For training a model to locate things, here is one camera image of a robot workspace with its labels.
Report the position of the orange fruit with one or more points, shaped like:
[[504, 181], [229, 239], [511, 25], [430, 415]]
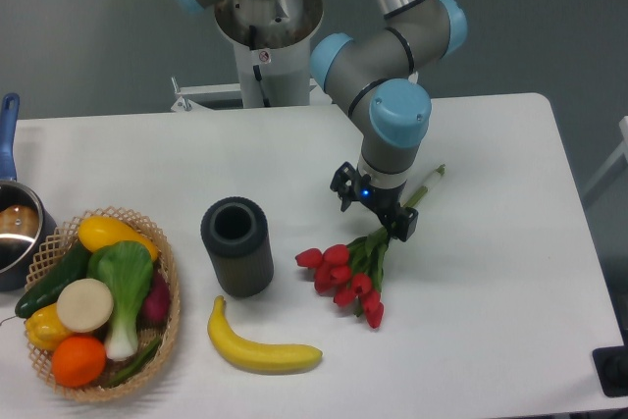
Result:
[[78, 361]]

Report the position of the yellow banana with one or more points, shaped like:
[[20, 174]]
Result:
[[254, 356]]

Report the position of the blue handled steel pot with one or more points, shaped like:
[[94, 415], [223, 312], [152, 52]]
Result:
[[25, 223]]

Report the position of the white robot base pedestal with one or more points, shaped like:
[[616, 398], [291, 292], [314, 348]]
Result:
[[271, 43]]

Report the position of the purple red onion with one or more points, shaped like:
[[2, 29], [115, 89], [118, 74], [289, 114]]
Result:
[[156, 305]]

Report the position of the green cucumber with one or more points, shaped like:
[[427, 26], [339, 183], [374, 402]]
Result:
[[71, 267]]

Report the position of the yellow bell pepper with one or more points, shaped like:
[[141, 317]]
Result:
[[45, 330]]

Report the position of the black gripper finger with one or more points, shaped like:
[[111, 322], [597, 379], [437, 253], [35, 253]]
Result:
[[349, 185], [400, 222]]

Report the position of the black device at edge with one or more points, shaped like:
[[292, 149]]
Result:
[[611, 367]]

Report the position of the yellow squash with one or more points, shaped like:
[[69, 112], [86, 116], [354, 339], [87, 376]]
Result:
[[96, 232]]

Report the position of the woven wicker basket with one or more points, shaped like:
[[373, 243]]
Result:
[[161, 336]]

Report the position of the green bean pod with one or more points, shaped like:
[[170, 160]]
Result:
[[136, 365]]

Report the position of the white furniture leg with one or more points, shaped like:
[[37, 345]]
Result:
[[609, 171]]

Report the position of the dark grey ribbed vase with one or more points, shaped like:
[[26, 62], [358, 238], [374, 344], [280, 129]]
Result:
[[235, 233]]

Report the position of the round beige disc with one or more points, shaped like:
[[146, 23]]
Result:
[[85, 305]]

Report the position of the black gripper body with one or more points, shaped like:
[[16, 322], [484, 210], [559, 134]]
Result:
[[381, 199]]

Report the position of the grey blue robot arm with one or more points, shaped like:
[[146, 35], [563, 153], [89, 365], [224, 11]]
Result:
[[370, 80]]

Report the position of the green bok choy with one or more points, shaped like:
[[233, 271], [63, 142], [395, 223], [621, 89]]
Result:
[[126, 269]]

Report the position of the red tulip bouquet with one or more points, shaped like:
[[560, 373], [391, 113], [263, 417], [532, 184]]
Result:
[[351, 274]]

